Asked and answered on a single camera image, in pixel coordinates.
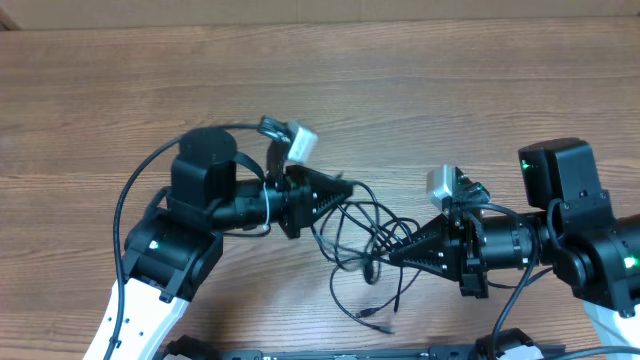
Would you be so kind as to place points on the cardboard backdrop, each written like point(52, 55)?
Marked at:
point(96, 14)

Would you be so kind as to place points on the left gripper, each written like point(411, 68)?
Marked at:
point(298, 205)

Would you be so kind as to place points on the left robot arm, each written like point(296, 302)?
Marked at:
point(215, 191)

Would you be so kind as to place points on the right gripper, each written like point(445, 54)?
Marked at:
point(465, 261)

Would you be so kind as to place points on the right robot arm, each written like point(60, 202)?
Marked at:
point(572, 229)

